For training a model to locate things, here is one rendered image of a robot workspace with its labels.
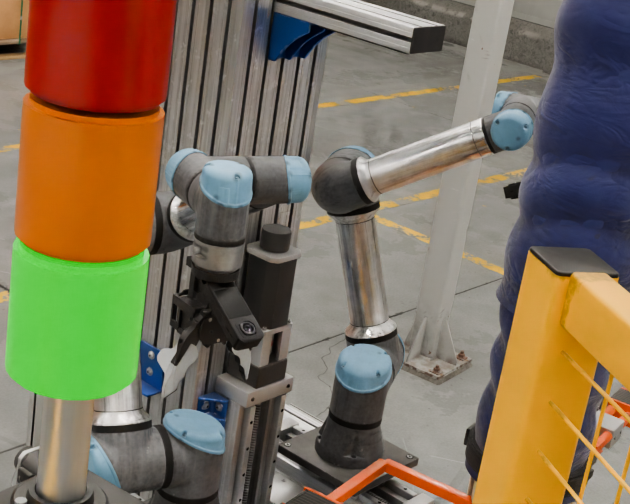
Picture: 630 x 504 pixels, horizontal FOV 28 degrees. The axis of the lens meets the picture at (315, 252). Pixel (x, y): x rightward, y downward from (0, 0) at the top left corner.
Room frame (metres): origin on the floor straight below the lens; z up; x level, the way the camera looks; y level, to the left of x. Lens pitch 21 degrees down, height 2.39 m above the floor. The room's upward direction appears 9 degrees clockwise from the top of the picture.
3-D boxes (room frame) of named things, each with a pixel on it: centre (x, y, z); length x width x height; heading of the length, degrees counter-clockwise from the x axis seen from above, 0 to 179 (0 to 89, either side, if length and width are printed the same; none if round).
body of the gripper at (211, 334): (1.73, 0.15, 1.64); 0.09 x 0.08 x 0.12; 42
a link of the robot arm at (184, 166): (1.82, 0.18, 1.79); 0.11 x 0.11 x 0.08; 31
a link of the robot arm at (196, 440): (2.02, 0.17, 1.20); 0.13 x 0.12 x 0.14; 121
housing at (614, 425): (2.43, -0.67, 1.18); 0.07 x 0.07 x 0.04; 60
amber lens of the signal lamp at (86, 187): (0.43, 0.09, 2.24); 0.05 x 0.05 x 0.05
